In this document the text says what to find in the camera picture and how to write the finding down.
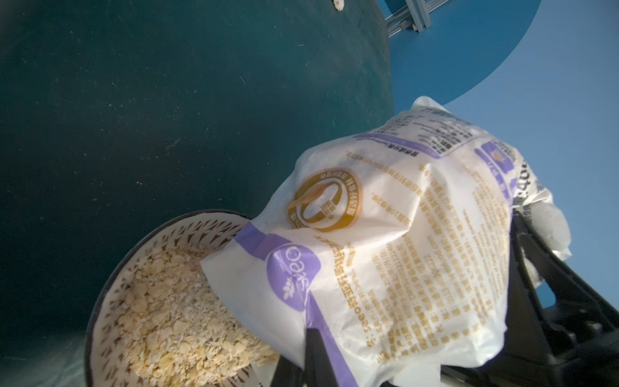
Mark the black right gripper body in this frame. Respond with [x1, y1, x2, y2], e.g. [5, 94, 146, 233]
[441, 213, 618, 386]

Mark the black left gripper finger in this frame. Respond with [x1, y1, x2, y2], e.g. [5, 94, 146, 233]
[270, 328, 334, 387]

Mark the aluminium back frame rail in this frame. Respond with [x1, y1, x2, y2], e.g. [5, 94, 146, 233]
[385, 0, 448, 38]

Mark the white purple oats bag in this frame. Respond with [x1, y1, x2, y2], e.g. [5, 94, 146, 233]
[201, 97, 571, 386]

